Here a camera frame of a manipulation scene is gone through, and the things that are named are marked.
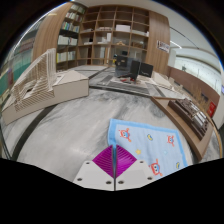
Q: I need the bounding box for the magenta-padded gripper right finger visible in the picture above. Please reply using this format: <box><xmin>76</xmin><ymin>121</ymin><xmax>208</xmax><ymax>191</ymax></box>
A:
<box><xmin>114</xmin><ymin>144</ymin><xmax>156</xmax><ymax>192</ymax></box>

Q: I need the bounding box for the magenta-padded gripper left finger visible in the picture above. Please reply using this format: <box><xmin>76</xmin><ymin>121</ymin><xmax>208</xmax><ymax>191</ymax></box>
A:
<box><xmin>72</xmin><ymin>144</ymin><xmax>116</xmax><ymax>192</ymax></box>

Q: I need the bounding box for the light blue cartoon-print towel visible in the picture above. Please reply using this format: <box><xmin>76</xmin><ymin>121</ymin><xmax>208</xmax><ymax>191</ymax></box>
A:
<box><xmin>107</xmin><ymin>118</ymin><xmax>189</xmax><ymax>178</ymax></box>

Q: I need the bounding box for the wooden model base board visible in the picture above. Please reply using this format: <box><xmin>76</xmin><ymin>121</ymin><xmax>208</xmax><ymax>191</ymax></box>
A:
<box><xmin>149</xmin><ymin>95</ymin><xmax>214</xmax><ymax>163</ymax></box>

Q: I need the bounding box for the dark brown architectural model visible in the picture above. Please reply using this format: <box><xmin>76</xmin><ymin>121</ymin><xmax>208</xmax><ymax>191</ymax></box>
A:
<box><xmin>167</xmin><ymin>98</ymin><xmax>210</xmax><ymax>140</ymax></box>

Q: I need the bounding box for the small white architectural model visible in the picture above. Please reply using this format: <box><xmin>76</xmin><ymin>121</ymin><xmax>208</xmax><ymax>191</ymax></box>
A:
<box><xmin>151</xmin><ymin>71</ymin><xmax>172</xmax><ymax>90</ymax></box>

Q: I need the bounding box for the red bin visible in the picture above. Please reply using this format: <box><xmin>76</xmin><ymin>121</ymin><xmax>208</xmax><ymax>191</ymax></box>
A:
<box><xmin>207</xmin><ymin>101</ymin><xmax>217</xmax><ymax>118</ymax></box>

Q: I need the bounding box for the large white architectural model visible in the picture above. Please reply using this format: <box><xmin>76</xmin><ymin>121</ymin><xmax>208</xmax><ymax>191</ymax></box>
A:
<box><xmin>1</xmin><ymin>47</ymin><xmax>90</xmax><ymax>126</ymax></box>

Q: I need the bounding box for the black architectural model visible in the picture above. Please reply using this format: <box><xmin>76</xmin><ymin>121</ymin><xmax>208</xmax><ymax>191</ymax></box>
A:
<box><xmin>114</xmin><ymin>54</ymin><xmax>154</xmax><ymax>81</ymax></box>

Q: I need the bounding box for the bookshelf unit with green books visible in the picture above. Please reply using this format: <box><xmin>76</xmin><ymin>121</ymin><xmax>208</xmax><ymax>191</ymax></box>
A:
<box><xmin>0</xmin><ymin>31</ymin><xmax>38</xmax><ymax>101</ymax></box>

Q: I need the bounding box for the wooden bookshelf unit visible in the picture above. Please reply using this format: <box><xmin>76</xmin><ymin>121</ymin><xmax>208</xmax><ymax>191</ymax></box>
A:
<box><xmin>31</xmin><ymin>2</ymin><xmax>171</xmax><ymax>76</ymax></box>

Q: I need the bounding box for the wall poster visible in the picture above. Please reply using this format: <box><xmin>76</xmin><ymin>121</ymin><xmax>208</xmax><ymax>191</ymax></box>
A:
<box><xmin>155</xmin><ymin>40</ymin><xmax>171</xmax><ymax>54</ymax></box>

